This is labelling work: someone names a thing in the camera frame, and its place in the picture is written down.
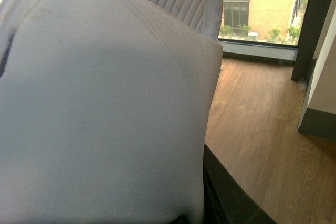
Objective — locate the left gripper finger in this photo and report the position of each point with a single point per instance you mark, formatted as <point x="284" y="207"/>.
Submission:
<point x="225" y="200"/>

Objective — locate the light blue slipper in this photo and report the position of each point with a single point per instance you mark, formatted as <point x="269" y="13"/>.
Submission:
<point x="104" y="109"/>

